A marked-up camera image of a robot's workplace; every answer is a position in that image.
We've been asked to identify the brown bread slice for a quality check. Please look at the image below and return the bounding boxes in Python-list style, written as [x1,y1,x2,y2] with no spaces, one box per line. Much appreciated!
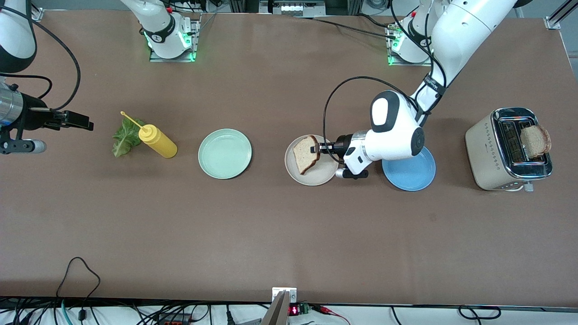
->
[520,125,552,158]
[293,135,321,175]

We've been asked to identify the green lettuce leaf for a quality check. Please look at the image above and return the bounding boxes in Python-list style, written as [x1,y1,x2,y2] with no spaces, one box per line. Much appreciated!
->
[112,116,147,158]

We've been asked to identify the yellow mustard squeeze bottle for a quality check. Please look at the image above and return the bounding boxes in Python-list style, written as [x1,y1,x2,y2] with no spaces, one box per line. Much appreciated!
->
[120,111,178,159]

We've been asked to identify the beige plate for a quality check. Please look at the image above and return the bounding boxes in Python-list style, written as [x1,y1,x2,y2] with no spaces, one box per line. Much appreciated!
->
[284,135,339,186]

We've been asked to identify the blue plate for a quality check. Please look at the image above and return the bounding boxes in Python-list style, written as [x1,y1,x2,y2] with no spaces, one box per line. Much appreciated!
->
[382,147,437,192]

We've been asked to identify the pale green plate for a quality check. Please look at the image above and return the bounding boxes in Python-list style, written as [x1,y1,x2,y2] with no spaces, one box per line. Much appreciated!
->
[198,129,252,180]

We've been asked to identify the cream and chrome toaster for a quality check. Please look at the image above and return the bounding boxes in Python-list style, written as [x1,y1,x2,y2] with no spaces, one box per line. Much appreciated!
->
[465,107,554,192]

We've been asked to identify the lit control box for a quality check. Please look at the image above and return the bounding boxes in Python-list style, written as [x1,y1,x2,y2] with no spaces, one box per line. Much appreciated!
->
[259,0,326,17]

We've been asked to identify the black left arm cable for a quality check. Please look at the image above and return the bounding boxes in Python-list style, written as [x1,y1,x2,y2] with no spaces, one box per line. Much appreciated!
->
[322,0,448,164]

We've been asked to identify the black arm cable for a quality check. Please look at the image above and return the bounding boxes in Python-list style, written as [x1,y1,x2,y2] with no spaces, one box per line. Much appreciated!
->
[27,14,82,111]
[322,0,448,164]

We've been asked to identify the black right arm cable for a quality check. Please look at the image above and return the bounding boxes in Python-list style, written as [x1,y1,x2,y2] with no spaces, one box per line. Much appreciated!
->
[27,14,82,111]

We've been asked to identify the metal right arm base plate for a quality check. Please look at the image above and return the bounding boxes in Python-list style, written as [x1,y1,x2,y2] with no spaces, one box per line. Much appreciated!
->
[149,13,200,63]

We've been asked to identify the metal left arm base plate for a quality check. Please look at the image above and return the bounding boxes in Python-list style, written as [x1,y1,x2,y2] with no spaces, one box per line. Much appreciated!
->
[386,23,432,67]

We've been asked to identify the long black table cable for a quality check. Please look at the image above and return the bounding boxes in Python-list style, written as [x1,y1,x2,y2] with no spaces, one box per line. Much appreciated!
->
[293,15,400,41]

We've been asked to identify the short black table cable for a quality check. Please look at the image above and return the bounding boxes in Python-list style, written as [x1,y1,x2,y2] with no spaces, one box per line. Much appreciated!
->
[354,13,398,28]

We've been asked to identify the thin black looped cable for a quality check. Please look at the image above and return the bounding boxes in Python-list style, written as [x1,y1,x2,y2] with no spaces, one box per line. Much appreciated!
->
[55,256,101,312]

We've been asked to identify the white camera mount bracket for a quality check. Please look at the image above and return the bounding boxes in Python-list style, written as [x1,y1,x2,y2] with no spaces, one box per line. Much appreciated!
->
[272,287,298,304]

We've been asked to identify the red clip wire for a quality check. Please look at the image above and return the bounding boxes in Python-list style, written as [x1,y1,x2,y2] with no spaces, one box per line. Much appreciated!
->
[312,304,350,325]

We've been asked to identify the grey aluminium camera bar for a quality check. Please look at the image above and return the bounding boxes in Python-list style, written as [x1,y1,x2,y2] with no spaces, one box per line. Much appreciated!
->
[261,291,290,325]

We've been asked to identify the black oval cable loop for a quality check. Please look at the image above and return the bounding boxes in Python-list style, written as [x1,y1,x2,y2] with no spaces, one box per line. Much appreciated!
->
[458,306,502,320]

